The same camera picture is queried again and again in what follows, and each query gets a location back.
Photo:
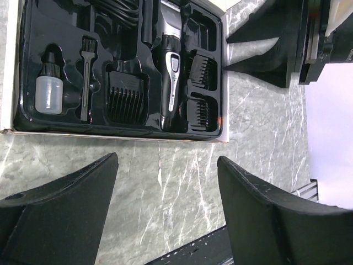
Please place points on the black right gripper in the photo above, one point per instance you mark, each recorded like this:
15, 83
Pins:
328, 39

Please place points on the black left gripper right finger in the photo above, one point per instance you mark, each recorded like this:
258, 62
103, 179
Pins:
267, 225

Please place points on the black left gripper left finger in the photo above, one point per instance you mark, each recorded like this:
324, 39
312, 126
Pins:
62, 221

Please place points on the black comb guard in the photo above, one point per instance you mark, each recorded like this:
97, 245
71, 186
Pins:
203, 71
126, 98
202, 113

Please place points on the black silver hair clipper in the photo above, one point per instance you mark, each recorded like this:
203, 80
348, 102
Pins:
170, 62

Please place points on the small black cylinder attachment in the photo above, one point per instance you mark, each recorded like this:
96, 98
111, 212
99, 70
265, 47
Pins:
147, 24

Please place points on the small oil bottle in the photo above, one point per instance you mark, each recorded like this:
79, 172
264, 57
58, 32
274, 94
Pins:
49, 85

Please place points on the small cleaning brush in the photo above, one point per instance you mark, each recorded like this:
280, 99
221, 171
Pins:
88, 54

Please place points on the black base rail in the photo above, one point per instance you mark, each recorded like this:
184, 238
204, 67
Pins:
213, 248

